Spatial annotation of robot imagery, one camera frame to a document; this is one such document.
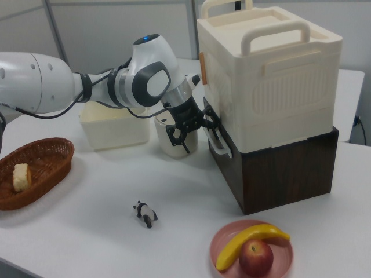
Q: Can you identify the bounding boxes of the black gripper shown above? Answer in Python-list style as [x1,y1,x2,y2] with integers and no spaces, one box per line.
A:
[165,97,224,154]

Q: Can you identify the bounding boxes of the dark wooden drawer white handle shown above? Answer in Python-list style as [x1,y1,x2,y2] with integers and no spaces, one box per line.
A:
[202,97,244,189]

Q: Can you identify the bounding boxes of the cream plastic open bin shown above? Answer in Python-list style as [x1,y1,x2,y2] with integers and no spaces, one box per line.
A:
[78,101,151,151]

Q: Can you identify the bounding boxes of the dark wooden drawer casing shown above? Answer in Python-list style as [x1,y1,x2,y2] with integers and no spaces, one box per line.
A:
[202,97,340,216]

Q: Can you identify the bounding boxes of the small cream trash bin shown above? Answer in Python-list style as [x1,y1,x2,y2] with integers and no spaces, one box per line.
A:
[154,114,199,159]

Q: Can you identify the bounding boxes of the panda figurine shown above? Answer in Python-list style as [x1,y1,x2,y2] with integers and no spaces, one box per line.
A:
[133,200,158,229]

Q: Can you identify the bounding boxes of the yellow banana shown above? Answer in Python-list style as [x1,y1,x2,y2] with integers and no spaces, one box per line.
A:
[216,224,291,272]

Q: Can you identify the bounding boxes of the red apple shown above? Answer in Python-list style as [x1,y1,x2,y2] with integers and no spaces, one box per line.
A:
[238,239,274,277]

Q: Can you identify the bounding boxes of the brown wicker basket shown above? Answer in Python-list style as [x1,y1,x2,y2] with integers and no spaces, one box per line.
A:
[0,137,75,211]

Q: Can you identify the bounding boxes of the pink plate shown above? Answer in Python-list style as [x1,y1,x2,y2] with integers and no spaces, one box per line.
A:
[209,219,294,278]

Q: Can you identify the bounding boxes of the yellow bread slice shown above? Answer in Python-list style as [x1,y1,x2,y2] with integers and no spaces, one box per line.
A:
[12,163,32,192]

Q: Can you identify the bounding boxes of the tan wooden door handle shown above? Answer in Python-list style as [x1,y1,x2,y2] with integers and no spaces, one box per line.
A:
[199,51,209,87]

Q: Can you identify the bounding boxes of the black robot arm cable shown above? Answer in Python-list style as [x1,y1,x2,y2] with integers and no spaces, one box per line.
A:
[0,57,172,119]

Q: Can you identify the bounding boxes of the black power cable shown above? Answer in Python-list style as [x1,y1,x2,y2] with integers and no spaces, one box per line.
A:
[354,115,366,144]

